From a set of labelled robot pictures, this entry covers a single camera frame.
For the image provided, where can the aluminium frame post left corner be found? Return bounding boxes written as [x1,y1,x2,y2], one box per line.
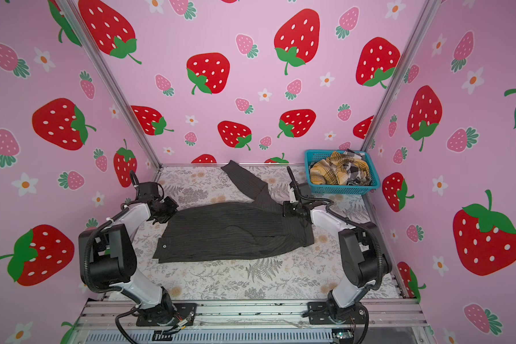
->
[58,0,162,171]

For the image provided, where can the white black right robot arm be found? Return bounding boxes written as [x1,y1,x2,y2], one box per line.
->
[283,196,391,323]

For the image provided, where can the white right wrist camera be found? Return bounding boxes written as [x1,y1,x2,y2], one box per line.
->
[288,182,299,203]

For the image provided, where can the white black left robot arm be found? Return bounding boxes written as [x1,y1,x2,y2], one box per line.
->
[78,182,178,325]

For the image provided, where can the dark grey pinstriped shirt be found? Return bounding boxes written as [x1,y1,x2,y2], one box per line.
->
[153,161,315,263]

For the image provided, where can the yellow plaid shirt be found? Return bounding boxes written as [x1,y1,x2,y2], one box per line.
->
[309,151,348,186]

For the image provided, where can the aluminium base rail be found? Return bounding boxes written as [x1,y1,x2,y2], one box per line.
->
[64,299,436,343]

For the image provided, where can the aluminium frame post right corner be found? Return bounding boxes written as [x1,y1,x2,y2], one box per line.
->
[362,0,442,151]

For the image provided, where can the aluminium frame post corner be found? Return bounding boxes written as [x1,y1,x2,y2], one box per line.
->
[362,0,442,151]
[58,0,162,171]

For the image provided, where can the teal plastic basket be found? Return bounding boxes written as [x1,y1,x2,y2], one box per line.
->
[305,150,381,195]

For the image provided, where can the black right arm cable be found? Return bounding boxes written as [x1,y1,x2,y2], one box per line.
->
[285,165,392,344]

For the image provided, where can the grey white plaid shirt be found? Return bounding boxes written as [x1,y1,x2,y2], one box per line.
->
[343,150,372,186]

